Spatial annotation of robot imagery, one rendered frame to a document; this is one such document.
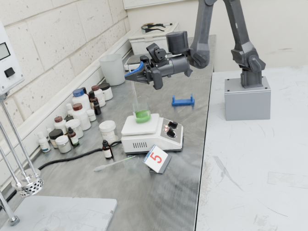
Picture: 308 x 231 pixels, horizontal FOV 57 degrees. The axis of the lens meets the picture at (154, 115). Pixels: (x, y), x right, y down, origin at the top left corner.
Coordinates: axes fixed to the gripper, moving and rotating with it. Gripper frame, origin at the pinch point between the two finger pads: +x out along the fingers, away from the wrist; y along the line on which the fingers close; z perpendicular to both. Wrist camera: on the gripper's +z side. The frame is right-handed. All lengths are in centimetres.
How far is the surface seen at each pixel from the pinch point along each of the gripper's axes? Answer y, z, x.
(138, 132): 6.3, -17.2, 3.6
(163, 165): 16.2, -25.5, -0.8
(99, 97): -40.5, -21.1, 13.8
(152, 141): 8.3, -20.8, 0.0
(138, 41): -107, -15, -20
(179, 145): 11.6, -23.3, -8.1
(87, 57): -77, -11, 15
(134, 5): -142, 3, -28
